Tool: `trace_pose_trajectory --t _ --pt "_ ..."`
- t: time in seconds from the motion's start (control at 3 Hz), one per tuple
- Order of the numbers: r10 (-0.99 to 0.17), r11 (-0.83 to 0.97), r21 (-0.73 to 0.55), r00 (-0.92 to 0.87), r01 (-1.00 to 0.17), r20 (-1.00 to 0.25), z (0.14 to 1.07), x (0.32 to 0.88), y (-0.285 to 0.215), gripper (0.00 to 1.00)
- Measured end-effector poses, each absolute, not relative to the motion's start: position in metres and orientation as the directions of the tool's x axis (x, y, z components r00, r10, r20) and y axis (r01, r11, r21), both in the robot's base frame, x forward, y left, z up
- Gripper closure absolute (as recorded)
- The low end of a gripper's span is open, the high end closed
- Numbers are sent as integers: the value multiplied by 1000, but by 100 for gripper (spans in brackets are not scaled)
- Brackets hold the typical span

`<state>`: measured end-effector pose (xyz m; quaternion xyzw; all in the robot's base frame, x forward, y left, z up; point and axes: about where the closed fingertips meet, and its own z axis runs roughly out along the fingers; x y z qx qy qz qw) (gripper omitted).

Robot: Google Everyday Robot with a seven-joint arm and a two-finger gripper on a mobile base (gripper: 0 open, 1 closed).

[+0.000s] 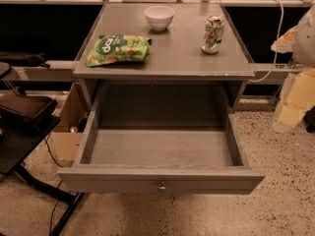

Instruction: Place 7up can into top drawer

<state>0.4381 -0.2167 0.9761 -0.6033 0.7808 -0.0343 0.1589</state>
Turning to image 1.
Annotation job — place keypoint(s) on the green chip bag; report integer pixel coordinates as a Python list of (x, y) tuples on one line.
[(110, 49)]

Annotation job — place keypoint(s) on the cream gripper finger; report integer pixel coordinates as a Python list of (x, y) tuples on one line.
[(284, 43), (297, 97)]

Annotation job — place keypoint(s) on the metal can in box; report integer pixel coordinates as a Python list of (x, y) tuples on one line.
[(73, 129)]

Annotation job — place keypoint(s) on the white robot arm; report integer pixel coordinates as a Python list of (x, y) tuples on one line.
[(303, 48)]

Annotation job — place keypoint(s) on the grey wooden cabinet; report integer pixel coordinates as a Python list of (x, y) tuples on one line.
[(175, 53)]

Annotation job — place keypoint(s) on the open grey top drawer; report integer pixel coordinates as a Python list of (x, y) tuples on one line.
[(138, 136)]

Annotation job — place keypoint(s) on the cardboard box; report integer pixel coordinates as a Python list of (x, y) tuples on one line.
[(73, 111)]

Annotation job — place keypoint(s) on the white ceramic bowl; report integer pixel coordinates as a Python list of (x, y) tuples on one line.
[(159, 17)]

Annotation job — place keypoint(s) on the dark brown tray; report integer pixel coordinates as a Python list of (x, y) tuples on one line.
[(18, 107)]

